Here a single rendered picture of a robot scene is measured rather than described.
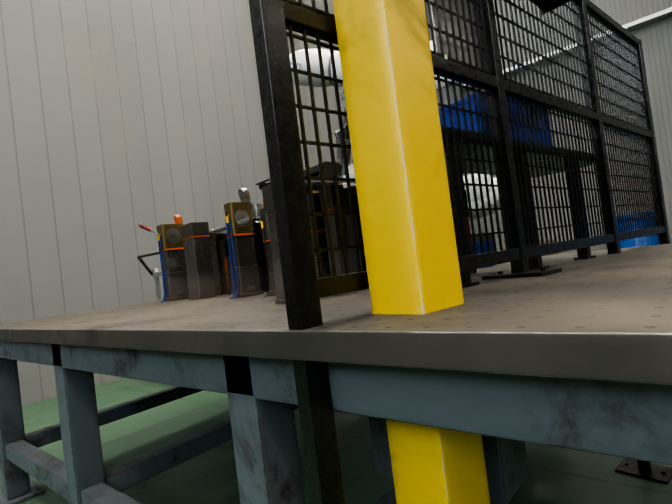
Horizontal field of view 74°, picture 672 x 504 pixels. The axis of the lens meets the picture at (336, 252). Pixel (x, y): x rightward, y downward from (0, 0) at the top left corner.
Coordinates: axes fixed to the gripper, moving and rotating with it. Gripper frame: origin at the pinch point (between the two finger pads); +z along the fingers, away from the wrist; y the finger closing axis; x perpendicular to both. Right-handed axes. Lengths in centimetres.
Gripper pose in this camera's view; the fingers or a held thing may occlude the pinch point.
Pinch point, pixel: (349, 175)
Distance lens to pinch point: 145.2
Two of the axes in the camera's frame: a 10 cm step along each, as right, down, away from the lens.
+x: 5.2, 2.6, -8.1
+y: -8.5, 0.6, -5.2
